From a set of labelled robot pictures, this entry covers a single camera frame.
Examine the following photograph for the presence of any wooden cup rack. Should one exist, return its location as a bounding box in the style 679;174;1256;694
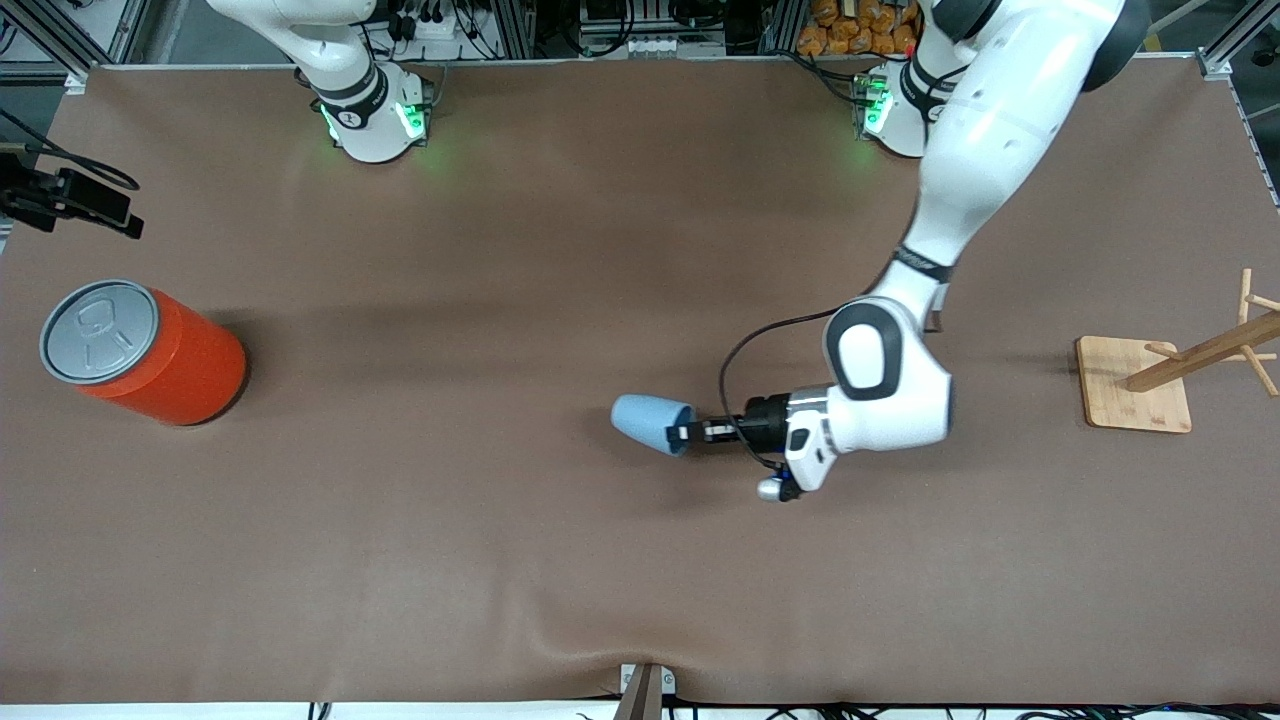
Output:
1075;268;1280;434

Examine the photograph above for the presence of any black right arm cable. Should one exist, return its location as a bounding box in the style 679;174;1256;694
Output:
0;108;139;191

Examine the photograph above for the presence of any white power strip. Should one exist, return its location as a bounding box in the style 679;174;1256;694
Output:
385;10;471;41

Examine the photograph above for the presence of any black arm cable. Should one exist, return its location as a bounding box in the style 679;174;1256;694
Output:
0;108;139;191
718;312;851;471

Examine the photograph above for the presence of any brown table cloth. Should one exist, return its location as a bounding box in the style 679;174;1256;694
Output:
0;57;1280;706

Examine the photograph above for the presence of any aluminium frame profile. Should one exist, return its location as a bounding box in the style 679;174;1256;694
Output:
0;0;151;96
1195;0;1280;81

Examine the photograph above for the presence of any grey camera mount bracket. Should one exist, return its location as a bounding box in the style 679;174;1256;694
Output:
612;662;677;720

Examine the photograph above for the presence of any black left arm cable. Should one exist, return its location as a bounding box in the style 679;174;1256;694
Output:
718;312;851;471

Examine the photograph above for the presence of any blue plastic cup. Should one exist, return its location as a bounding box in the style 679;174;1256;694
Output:
611;394;696;459

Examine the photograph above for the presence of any bag of orange snacks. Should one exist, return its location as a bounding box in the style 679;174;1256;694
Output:
797;0;926;57

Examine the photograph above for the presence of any orange can with grey lid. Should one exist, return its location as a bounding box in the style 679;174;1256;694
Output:
39;280;248;428

